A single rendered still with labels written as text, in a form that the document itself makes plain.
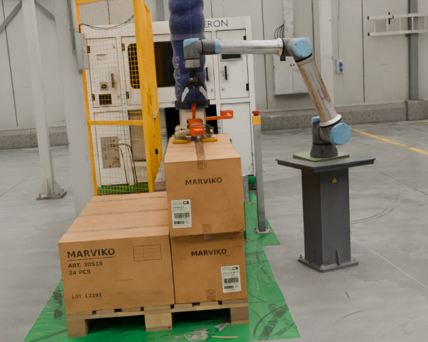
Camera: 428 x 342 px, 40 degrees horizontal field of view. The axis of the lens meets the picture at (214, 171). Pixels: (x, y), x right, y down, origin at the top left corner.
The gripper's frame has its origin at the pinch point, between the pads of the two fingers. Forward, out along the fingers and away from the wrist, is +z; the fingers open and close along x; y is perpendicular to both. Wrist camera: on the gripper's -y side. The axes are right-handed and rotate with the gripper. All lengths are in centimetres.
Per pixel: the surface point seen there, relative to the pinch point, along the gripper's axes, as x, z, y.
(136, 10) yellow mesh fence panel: 39, -71, 157
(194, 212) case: 5, 55, -51
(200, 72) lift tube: -5.3, -16.6, 34.1
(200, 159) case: 1, 27, -50
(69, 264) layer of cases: 74, 80, -44
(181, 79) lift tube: 7.2, -13.1, 33.1
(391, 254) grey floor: -135, 122, 52
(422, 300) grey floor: -123, 122, -35
